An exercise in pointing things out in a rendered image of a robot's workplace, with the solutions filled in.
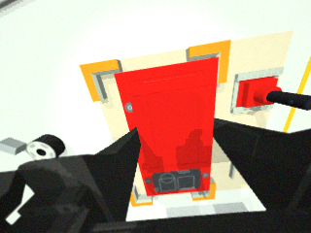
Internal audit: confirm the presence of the black toy tyre with white hub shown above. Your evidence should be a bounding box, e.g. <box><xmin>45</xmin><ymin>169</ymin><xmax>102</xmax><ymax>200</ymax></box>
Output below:
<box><xmin>26</xmin><ymin>134</ymin><xmax>66</xmax><ymax>159</ymax></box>

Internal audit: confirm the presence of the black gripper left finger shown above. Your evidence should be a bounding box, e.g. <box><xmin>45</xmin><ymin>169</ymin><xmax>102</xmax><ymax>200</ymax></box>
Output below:
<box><xmin>17</xmin><ymin>127</ymin><xmax>141</xmax><ymax>222</ymax></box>

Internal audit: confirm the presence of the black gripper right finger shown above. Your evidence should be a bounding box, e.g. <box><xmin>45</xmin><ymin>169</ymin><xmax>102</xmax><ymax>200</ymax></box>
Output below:
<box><xmin>213</xmin><ymin>117</ymin><xmax>311</xmax><ymax>210</ymax></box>

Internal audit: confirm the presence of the yellow rectangular frame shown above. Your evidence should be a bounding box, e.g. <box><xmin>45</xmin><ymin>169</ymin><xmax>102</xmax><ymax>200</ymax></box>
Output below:
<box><xmin>282</xmin><ymin>57</ymin><xmax>311</xmax><ymax>132</ymax></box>

